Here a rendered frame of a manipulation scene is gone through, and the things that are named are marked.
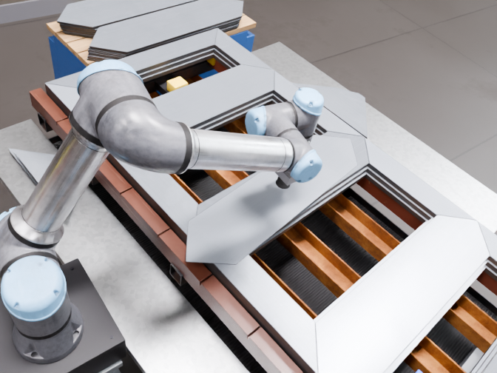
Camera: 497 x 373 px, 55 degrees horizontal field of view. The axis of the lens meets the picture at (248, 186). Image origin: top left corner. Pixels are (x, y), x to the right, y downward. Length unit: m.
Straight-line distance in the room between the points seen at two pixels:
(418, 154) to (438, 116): 1.68
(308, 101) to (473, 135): 2.50
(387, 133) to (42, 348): 1.40
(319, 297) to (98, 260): 0.70
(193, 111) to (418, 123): 2.11
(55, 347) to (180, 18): 1.42
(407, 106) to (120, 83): 2.84
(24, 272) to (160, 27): 1.27
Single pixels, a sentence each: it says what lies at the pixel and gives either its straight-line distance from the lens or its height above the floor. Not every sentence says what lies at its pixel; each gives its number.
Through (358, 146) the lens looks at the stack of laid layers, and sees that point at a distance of 1.65.
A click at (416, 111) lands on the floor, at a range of 3.54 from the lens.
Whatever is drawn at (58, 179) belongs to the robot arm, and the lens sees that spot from 1.01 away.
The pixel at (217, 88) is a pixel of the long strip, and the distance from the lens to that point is 1.73.
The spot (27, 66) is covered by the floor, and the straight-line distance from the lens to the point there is 3.35.
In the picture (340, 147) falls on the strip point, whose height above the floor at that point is 0.86.
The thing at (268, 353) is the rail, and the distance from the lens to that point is 1.17.
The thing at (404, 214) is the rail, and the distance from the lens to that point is 1.62.
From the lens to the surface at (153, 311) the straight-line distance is 1.36.
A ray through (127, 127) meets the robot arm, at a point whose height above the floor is 1.34.
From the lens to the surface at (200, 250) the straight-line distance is 1.24.
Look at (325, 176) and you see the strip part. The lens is 1.50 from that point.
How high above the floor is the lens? 1.88
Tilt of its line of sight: 47 degrees down
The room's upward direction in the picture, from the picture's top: 13 degrees clockwise
